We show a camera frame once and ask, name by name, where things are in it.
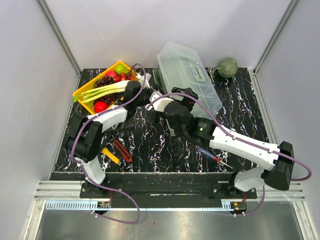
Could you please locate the black handled tool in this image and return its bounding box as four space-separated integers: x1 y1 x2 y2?
105 127 134 133

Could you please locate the clear green tool box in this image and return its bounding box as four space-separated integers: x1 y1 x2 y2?
152 41 223 137

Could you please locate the steel claw hammer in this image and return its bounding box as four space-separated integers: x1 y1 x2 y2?
101 123 119 148

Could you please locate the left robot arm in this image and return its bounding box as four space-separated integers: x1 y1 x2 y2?
62 79 151 198

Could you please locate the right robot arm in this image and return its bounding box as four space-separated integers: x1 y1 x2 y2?
150 91 294 198

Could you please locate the dark grape bunch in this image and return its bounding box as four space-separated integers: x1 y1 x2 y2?
99 93 120 104

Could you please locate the green apple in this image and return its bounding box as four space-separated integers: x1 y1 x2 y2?
114 64 128 75

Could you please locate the purple grape bunch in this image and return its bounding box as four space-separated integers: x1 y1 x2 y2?
94 76 115 88

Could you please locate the red apple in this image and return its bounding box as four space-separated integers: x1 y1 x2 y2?
105 70 118 78

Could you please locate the blue red screwdriver lower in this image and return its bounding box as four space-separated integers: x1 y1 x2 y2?
198 148 233 169

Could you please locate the red tomato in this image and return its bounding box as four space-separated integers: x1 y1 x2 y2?
93 101 109 113

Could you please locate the red utility knife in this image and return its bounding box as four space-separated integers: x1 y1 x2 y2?
113 140 133 163

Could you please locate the yellow plastic bin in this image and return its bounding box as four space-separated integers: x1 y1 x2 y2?
72 61 141 115

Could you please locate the celery stalk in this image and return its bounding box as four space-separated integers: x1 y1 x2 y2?
73 80 130 103

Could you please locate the yellow utility knife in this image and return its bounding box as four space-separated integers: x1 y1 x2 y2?
101 147 122 166

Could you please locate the green melon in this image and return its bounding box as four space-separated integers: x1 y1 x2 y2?
218 57 238 79

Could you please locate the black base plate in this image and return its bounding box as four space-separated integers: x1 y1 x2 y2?
79 181 258 201

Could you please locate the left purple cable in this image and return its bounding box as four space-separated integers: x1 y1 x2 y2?
70 62 151 224

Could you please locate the aluminium frame rail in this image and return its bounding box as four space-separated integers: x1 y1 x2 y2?
34 181 306 212

